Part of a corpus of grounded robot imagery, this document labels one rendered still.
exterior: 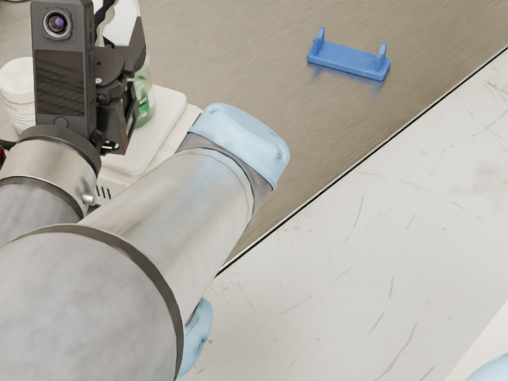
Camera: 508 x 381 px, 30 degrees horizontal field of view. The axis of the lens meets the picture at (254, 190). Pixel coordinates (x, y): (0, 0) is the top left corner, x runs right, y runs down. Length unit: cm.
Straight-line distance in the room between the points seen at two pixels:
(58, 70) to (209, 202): 26
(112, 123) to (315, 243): 29
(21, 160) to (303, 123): 46
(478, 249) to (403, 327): 13
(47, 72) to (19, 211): 12
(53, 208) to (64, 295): 38
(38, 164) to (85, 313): 40
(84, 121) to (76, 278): 43
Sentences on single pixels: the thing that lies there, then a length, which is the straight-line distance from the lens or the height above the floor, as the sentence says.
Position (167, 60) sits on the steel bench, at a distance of 121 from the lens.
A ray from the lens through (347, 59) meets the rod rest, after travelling 119.
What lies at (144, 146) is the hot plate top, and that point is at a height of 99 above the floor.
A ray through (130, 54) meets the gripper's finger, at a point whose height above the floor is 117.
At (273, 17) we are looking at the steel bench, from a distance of 126.
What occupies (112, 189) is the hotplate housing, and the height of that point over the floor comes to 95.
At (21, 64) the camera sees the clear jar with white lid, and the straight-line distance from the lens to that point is 112.
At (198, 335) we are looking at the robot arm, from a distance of 74.
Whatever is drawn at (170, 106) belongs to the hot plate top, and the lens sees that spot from 103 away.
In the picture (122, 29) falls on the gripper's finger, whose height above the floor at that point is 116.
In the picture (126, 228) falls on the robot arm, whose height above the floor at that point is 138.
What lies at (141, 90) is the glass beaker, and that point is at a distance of 97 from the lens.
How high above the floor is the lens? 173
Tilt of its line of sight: 52 degrees down
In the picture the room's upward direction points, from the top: 3 degrees counter-clockwise
